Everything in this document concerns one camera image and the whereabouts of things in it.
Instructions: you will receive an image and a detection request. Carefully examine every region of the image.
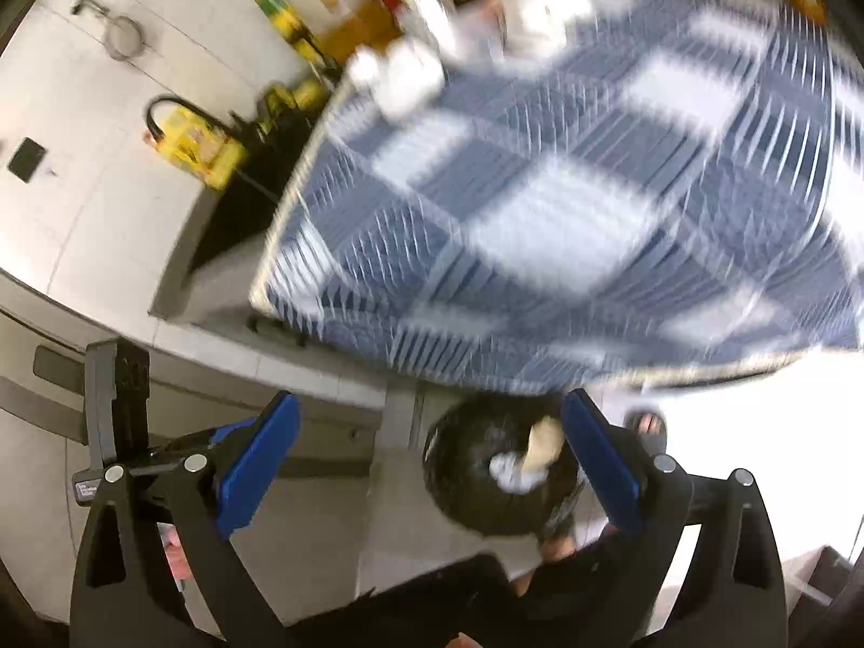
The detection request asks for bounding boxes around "white paper wad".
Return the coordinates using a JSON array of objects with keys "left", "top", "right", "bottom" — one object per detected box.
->
[{"left": 346, "top": 38, "right": 445, "bottom": 123}]

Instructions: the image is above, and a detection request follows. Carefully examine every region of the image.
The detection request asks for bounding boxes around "torn white paper cup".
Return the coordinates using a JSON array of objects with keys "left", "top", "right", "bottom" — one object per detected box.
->
[{"left": 498, "top": 0, "right": 595, "bottom": 59}]

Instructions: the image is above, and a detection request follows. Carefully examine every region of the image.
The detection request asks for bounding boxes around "brown paper bag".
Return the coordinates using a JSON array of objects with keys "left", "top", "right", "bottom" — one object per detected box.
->
[{"left": 521, "top": 417, "right": 565, "bottom": 473}]

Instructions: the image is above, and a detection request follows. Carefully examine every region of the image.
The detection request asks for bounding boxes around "white tissue wad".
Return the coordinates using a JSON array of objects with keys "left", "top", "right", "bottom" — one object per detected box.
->
[{"left": 489, "top": 452, "right": 548, "bottom": 496}]

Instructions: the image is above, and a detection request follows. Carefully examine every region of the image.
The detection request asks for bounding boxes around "black trash bin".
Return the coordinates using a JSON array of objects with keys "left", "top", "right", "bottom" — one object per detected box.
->
[{"left": 423, "top": 394, "right": 584, "bottom": 543}]

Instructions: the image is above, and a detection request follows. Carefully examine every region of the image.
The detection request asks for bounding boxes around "black kitchen sink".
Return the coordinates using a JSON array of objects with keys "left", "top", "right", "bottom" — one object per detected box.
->
[{"left": 191, "top": 110, "right": 322, "bottom": 272}]

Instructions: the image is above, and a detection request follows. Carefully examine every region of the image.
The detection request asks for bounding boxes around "black kitchen faucet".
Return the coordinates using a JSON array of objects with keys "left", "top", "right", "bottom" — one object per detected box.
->
[{"left": 144, "top": 94, "right": 239, "bottom": 145}]

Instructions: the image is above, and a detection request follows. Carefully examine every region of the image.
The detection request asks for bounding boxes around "black slipper foot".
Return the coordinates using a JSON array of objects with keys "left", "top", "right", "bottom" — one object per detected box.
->
[{"left": 624, "top": 408, "right": 668, "bottom": 456}]

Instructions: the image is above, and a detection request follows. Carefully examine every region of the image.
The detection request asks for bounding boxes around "dark dish cloth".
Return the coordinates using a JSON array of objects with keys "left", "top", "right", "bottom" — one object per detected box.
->
[{"left": 256, "top": 79, "right": 325, "bottom": 134}]

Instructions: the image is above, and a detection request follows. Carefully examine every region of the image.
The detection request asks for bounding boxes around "blue patterned tablecloth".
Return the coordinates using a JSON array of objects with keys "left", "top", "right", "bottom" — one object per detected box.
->
[{"left": 251, "top": 0, "right": 862, "bottom": 394}]

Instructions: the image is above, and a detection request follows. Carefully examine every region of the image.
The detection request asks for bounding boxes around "metal mesh strainer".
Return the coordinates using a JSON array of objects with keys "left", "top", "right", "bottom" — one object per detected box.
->
[{"left": 70, "top": 0, "right": 146, "bottom": 62}]

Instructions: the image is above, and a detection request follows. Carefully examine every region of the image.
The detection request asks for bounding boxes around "green cap yellow label bottle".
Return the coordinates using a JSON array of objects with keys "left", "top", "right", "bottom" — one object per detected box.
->
[{"left": 253, "top": 0, "right": 340, "bottom": 73}]

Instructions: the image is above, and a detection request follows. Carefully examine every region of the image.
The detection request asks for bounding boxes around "small black wall socket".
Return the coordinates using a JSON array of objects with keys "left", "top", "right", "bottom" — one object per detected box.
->
[{"left": 8, "top": 138, "right": 47, "bottom": 183}]

